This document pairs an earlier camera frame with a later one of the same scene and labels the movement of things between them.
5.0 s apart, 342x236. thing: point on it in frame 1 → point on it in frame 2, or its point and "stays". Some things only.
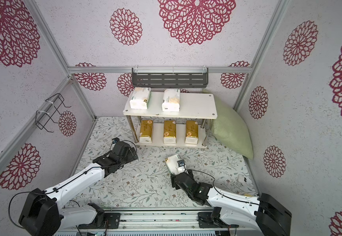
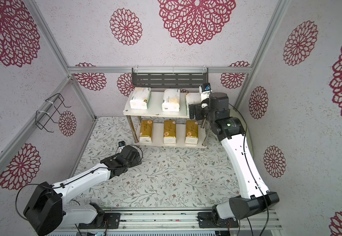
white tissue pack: (140, 98) stays
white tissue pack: (171, 98) stays
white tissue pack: (171, 162) → (192, 98)
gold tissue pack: (146, 131) stays
